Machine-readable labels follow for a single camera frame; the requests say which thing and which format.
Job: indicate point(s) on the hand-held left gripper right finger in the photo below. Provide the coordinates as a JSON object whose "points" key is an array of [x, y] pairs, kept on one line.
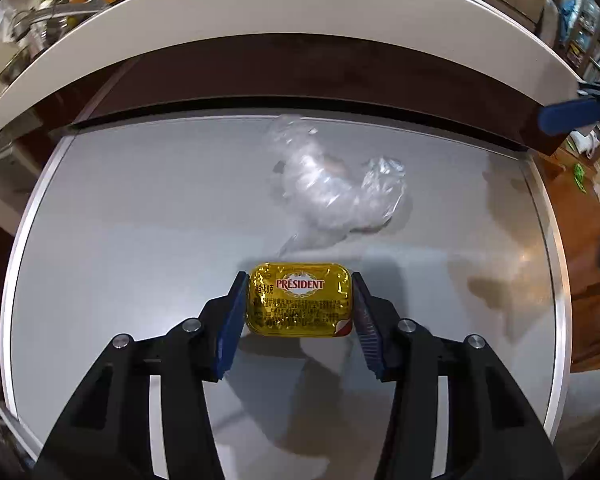
{"points": [[367, 330]]}

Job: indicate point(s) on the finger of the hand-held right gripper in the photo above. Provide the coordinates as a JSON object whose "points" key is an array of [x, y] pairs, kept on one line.
{"points": [[565, 115]]}

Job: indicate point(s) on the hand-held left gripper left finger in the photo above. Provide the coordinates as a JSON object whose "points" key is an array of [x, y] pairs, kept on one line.
{"points": [[232, 325]]}

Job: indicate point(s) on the gold foil butter packet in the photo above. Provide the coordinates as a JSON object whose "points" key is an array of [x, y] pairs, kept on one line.
{"points": [[300, 300]]}

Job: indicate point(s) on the white plastic bag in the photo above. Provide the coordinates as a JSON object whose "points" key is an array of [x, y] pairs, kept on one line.
{"points": [[585, 142]]}

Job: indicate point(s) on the green floor item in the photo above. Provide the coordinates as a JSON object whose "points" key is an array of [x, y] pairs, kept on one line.
{"points": [[579, 177]]}

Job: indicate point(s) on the storage shelf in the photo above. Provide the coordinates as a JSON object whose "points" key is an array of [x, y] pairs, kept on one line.
{"points": [[592, 40]]}

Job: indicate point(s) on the crumpled clear plastic wrapper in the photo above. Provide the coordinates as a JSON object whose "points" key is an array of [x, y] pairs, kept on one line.
{"points": [[325, 185]]}

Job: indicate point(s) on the white curved counter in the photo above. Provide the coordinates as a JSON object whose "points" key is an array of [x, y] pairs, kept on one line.
{"points": [[280, 15]]}

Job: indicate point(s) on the steel cooking pot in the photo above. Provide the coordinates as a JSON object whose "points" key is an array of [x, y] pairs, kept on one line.
{"points": [[55, 10]]}

